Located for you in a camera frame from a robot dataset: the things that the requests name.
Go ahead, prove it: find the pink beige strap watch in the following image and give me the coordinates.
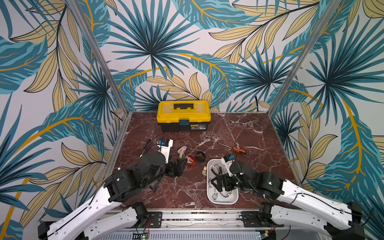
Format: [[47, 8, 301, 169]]
[[177, 146, 187, 159]]

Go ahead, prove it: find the red transparent watch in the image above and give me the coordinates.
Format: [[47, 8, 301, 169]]
[[187, 154, 197, 166]]

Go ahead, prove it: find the dark strap rose gold watch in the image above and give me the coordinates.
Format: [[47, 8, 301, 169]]
[[211, 165, 223, 176]]

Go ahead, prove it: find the black band watch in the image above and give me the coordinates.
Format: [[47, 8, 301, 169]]
[[196, 151, 206, 163]]

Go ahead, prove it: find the small beige watch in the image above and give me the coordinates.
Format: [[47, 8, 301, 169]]
[[202, 167, 208, 177]]

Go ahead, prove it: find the silver pendant chain watch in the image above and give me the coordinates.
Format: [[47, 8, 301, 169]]
[[212, 188, 218, 200]]

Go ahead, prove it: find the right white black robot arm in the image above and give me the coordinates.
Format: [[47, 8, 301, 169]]
[[209, 159, 365, 240]]

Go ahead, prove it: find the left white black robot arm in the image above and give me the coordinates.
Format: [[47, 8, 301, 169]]
[[38, 152, 187, 240]]

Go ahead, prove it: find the white plastic storage tray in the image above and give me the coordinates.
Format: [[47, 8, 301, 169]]
[[207, 159, 239, 205]]

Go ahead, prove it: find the yellow black toolbox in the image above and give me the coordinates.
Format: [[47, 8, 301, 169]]
[[157, 100, 212, 132]]

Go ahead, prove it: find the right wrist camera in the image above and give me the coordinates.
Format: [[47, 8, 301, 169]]
[[221, 155, 235, 177]]

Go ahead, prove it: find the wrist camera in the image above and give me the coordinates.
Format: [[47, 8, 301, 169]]
[[157, 137, 174, 164], [221, 155, 235, 177]]

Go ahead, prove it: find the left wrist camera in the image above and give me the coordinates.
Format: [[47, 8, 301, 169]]
[[157, 137, 174, 164]]

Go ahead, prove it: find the orange handled screwdriver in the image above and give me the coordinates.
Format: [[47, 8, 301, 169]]
[[219, 143, 247, 155]]

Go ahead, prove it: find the black handled screwdriver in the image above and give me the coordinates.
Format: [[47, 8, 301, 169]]
[[140, 138, 153, 158]]

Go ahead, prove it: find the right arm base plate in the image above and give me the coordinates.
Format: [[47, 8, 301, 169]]
[[239, 211, 284, 229]]

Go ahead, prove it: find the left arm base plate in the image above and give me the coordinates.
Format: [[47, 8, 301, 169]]
[[126, 211, 163, 230]]

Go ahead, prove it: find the right aluminium corner post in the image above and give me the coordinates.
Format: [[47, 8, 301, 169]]
[[268, 0, 341, 117]]

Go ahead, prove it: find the aluminium corner post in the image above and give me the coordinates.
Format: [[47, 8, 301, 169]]
[[268, 0, 341, 117], [68, 0, 129, 116]]

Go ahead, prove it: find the left aluminium corner post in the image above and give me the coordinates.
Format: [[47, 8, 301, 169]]
[[68, 0, 129, 116]]

